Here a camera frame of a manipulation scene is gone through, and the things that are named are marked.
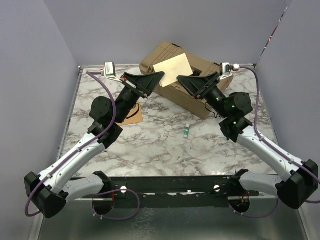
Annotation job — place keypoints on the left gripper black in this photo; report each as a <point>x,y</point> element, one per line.
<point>145,84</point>

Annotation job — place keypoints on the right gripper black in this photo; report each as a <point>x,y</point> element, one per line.
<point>199,87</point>

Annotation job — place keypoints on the brown paper envelope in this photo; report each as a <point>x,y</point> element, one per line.
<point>135,116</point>

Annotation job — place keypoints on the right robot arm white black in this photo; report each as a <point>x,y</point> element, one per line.
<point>296,180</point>

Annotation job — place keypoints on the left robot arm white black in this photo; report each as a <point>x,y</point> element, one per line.
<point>50,190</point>

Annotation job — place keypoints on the tan plastic tool case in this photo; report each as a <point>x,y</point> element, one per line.
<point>175,92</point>

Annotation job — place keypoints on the green white glue stick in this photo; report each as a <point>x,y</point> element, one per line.
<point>186,131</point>

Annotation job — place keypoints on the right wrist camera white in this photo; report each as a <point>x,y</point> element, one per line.
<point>226,70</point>

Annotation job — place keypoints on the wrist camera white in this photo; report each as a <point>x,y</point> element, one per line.
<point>226,70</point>
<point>109,71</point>

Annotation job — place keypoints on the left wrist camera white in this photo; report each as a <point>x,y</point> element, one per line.
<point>109,71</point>

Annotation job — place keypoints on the black mounting base rail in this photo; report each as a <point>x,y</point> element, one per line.
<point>171,192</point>

